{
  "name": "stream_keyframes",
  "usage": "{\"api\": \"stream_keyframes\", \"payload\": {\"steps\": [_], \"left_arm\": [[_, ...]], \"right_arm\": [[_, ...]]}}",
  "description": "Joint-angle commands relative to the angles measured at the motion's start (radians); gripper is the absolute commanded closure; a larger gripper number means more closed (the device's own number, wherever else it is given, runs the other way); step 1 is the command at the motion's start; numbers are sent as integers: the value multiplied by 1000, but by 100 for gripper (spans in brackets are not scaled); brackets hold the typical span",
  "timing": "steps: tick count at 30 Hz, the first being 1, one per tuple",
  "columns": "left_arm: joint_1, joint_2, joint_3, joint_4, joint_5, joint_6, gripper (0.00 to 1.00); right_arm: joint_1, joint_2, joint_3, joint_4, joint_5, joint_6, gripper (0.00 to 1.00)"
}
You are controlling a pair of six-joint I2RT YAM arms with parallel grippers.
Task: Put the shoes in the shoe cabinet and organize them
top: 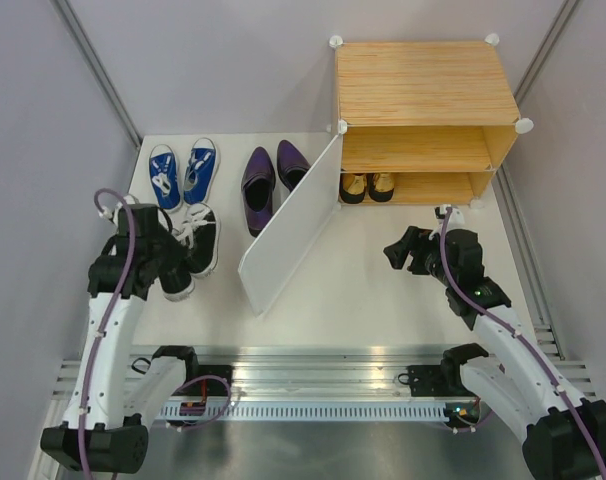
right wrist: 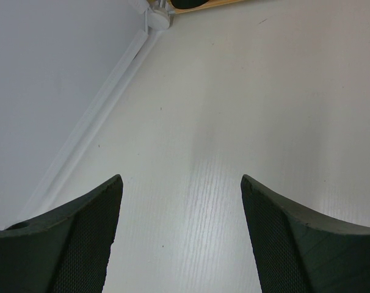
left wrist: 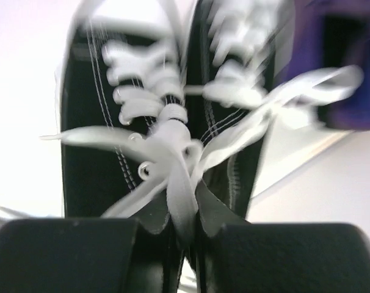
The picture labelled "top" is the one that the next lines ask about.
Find right purple pointed loafer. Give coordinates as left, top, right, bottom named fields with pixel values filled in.
left=277, top=140, right=311, bottom=192

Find gold loafer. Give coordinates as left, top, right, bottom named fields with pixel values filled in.
left=368, top=172, right=395, bottom=203
left=339, top=173, right=367, bottom=205

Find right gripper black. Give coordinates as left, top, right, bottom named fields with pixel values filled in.
left=383, top=225, right=456, bottom=287

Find right blue canvas sneaker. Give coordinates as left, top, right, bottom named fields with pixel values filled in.
left=183, top=137, right=219, bottom=205

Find wooden shoe cabinet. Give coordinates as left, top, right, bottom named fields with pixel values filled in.
left=329, top=34, right=534, bottom=205

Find aluminium rail base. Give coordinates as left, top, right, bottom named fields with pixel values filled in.
left=197, top=348, right=442, bottom=401

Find purple cable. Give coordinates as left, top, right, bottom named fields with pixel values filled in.
left=77, top=188, right=234, bottom=480
left=438, top=207, right=606, bottom=480

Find left blue canvas sneaker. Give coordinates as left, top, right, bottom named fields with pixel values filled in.
left=148, top=144, right=182, bottom=212

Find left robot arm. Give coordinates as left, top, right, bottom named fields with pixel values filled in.
left=40, top=204, right=202, bottom=476

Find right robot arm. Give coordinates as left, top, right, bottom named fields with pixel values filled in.
left=383, top=226, right=606, bottom=479

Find white cabinet door panel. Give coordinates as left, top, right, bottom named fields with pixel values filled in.
left=238, top=135, right=343, bottom=316

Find blue canvas sneaker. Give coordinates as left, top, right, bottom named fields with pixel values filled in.
left=148, top=144, right=182, bottom=212
left=183, top=137, right=219, bottom=205

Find black white sneaker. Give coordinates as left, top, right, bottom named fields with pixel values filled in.
left=177, top=203, right=221, bottom=278
left=159, top=233, right=194, bottom=302

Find left purple pointed loafer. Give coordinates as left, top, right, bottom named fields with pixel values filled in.
left=241, top=146, right=276, bottom=238

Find purple pointed loafer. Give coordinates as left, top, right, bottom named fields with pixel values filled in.
left=277, top=140, right=311, bottom=192
left=241, top=146, right=276, bottom=238

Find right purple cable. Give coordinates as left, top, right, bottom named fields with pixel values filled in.
left=438, top=207, right=606, bottom=480

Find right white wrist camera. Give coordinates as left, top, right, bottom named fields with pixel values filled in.
left=435, top=204, right=465, bottom=232

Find white slotted cable duct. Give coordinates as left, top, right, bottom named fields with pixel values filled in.
left=157, top=401, right=449, bottom=423

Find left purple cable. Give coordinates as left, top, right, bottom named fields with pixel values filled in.
left=77, top=188, right=234, bottom=480

